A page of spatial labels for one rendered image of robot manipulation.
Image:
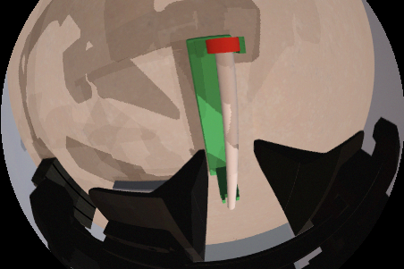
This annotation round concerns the tan pin with red cap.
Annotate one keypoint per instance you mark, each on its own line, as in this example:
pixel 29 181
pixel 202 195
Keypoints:
pixel 224 49

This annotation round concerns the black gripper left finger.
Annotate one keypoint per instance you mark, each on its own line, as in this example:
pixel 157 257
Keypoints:
pixel 179 206

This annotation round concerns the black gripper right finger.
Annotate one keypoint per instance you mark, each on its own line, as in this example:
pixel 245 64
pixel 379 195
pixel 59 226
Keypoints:
pixel 300 179

